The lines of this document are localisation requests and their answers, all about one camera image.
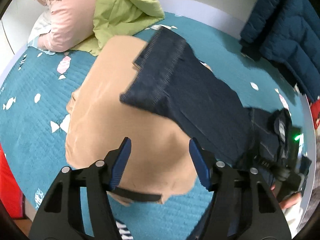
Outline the pink pillow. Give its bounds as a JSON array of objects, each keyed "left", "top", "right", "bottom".
[{"left": 27, "top": 0, "right": 96, "bottom": 55}]

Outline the teal patterned bed sheet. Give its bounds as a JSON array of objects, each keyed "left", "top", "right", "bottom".
[{"left": 1, "top": 13, "right": 304, "bottom": 239}]

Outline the dark navy denim garment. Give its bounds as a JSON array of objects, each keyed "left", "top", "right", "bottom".
[{"left": 120, "top": 28, "right": 292, "bottom": 180}]

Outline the red fabric at edge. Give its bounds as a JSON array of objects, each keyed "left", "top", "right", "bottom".
[{"left": 0, "top": 147, "right": 24, "bottom": 219}]

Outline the tan beige jacket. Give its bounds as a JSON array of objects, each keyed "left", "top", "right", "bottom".
[{"left": 66, "top": 36, "right": 196, "bottom": 206}]

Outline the person's right hand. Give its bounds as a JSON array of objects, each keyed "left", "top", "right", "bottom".
[{"left": 279, "top": 192, "right": 302, "bottom": 210}]

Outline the green quilt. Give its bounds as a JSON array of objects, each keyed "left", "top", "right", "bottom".
[{"left": 72, "top": 0, "right": 165, "bottom": 56}]

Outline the white bed headboard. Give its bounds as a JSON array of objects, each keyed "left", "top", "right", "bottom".
[{"left": 157, "top": 0, "right": 263, "bottom": 41}]

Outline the dark blue puffer jacket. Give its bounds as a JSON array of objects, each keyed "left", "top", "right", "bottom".
[{"left": 240, "top": 0, "right": 319, "bottom": 102}]

